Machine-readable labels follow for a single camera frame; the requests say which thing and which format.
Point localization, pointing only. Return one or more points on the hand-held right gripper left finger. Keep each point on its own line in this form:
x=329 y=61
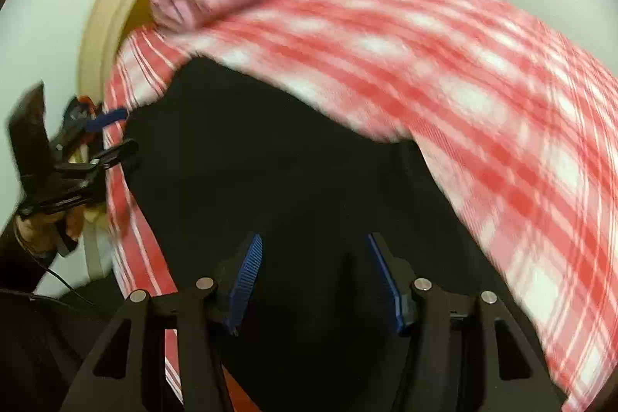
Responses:
x=246 y=277

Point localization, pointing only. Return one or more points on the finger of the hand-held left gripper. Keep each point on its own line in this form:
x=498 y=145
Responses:
x=108 y=118
x=118 y=154

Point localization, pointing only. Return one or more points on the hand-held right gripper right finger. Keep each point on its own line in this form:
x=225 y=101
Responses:
x=386 y=281

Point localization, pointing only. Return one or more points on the black pants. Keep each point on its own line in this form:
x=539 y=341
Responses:
x=289 y=175

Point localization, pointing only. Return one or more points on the person's left forearm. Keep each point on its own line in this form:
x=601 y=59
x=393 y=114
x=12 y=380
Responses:
x=21 y=267

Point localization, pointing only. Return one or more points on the person's left hand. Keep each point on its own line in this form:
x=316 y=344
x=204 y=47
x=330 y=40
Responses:
x=36 y=236

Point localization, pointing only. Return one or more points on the red plaid bed sheet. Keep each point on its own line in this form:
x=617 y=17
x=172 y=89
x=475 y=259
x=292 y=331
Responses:
x=483 y=103

